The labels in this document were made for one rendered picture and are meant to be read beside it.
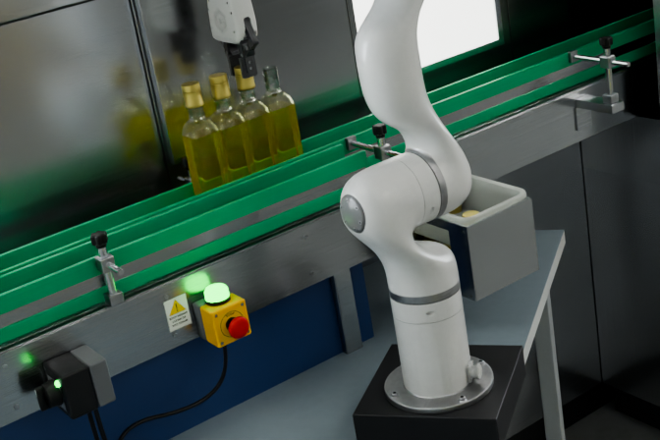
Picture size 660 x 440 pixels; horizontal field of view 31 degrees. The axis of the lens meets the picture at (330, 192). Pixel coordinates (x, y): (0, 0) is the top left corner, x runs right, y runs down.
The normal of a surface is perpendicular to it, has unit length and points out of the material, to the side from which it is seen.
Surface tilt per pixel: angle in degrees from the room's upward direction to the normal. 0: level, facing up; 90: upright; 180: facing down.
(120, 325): 90
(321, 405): 0
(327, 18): 90
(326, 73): 90
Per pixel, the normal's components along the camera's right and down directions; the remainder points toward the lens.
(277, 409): -0.16, -0.92
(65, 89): 0.58, 0.20
